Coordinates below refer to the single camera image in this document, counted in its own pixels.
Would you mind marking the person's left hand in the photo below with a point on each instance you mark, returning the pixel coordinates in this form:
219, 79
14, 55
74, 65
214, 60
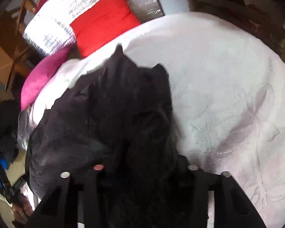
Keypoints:
24, 209

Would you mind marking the pile of dark clothes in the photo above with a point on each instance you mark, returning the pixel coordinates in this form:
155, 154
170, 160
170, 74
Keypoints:
4, 128

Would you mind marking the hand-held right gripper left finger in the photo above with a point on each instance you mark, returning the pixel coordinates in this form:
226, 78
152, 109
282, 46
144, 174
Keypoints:
92, 192

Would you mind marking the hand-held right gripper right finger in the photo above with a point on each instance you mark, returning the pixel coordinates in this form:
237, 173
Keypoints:
184, 171

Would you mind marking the pink pillow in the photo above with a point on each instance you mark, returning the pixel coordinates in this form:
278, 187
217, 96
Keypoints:
40, 78

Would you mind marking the red pillow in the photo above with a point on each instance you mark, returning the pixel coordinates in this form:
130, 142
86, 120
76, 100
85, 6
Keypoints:
102, 21

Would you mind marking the black jacket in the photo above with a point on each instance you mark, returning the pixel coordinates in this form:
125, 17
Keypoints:
121, 111

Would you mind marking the wooden chair frame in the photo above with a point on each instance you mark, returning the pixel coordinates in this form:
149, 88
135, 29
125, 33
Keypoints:
21, 16

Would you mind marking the silver foil insulation panel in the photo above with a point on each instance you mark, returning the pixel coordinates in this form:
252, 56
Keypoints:
52, 28

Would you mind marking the white bed blanket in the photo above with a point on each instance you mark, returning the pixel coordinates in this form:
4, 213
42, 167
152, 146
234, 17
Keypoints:
228, 87

